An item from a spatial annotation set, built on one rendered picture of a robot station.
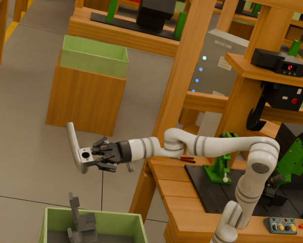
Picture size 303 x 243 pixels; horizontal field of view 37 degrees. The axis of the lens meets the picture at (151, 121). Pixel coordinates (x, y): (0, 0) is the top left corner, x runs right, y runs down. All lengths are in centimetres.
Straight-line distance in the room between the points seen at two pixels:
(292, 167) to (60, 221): 121
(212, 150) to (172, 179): 96
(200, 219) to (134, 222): 36
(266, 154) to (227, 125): 116
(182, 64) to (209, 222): 80
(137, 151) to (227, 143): 30
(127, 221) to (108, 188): 176
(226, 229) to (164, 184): 62
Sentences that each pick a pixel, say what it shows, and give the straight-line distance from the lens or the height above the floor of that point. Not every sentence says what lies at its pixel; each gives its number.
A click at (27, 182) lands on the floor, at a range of 367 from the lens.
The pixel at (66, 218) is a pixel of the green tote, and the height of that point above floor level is 91.
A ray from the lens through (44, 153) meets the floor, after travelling 404.
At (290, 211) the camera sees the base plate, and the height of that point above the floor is 90.
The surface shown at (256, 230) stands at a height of 90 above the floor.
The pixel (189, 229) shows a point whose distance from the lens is 214.
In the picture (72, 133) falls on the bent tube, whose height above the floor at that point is 135.
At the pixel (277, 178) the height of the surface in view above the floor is 107.
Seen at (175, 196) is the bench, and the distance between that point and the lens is 235.
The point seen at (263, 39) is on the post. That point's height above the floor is 168.
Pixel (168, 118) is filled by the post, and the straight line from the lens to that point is 246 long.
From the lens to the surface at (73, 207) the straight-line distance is 172.
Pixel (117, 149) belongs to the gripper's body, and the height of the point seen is 141.
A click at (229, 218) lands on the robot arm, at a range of 182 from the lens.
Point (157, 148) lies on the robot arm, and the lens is 154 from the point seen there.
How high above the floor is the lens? 219
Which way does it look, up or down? 26 degrees down
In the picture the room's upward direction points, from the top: 16 degrees clockwise
